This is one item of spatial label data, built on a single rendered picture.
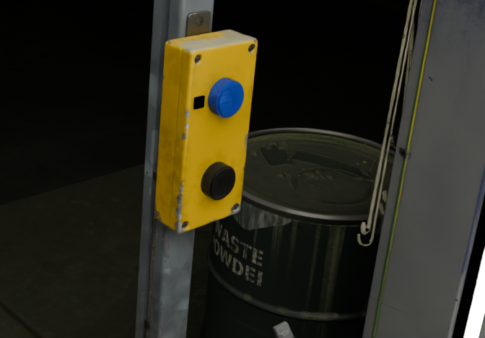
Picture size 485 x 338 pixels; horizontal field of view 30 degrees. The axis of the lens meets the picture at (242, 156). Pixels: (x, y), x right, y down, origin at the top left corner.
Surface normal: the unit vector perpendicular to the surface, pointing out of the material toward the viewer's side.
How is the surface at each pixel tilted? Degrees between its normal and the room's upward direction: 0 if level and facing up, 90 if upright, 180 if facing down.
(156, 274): 90
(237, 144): 90
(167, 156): 90
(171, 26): 90
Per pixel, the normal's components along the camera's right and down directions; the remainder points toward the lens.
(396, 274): -0.71, 0.22
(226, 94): 0.70, 0.35
